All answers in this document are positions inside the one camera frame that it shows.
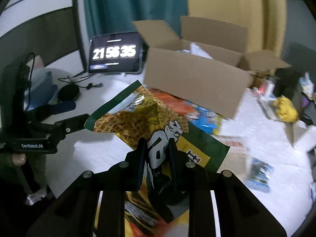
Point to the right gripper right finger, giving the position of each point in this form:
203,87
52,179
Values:
172,157

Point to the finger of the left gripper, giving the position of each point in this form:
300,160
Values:
73,124
63,107

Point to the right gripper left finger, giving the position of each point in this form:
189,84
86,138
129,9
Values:
142,149

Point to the orange snack bag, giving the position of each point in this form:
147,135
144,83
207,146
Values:
179,106

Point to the green yellow snack bag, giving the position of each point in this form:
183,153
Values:
162,206

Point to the black round earphone case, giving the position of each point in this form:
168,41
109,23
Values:
69,92

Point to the blue cartoon snack bag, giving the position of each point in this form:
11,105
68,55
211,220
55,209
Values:
204,119

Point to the toast bread bag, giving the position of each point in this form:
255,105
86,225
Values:
238,157

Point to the tablet showing clock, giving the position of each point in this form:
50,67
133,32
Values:
116,53

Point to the small blue snack packet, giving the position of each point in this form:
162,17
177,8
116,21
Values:
258,178

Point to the brown cardboard box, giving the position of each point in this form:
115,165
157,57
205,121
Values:
206,64

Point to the teal curtain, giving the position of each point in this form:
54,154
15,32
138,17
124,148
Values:
115,16

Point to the white charger plug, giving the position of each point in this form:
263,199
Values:
267,88

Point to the yellow duck pouch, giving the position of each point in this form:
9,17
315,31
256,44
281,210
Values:
285,110

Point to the white stand device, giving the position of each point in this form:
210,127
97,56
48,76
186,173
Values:
301,136

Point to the yellow curtain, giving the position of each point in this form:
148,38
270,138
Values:
265,19

